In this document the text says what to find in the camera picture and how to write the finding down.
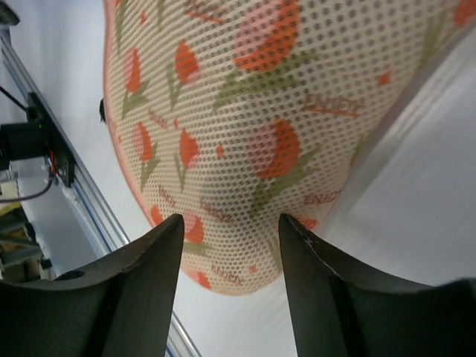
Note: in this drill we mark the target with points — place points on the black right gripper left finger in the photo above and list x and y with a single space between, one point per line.
119 305

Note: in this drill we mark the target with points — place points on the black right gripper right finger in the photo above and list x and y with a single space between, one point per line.
340 306

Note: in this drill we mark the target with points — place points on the floral mesh bra laundry bag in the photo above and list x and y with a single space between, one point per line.
231 113

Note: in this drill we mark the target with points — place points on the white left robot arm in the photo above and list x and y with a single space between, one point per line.
23 141

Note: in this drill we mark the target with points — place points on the aluminium mounting rail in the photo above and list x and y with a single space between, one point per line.
80 208

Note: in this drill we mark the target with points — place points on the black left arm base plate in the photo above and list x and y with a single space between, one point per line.
63 161

